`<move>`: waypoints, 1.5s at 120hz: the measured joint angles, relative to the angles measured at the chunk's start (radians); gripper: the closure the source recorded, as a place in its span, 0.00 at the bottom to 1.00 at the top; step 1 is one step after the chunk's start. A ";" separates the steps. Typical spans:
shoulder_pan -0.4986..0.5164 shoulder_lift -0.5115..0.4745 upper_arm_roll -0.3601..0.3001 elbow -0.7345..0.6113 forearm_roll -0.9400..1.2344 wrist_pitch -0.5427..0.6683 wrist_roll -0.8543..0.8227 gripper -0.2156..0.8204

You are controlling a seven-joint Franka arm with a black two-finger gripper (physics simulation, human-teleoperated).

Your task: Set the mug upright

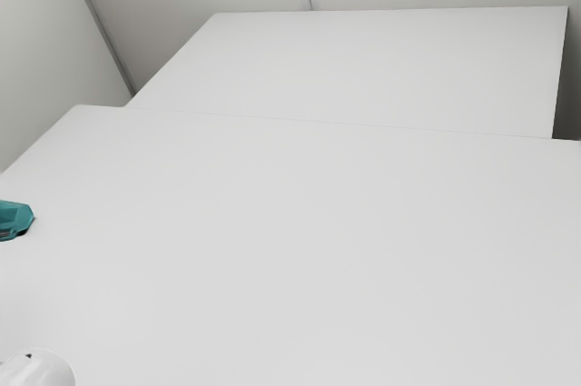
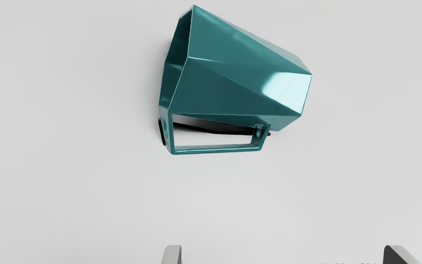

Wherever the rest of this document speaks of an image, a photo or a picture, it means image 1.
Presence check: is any teal faceted mug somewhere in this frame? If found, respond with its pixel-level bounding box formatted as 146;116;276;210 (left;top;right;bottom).
0;199;35;243

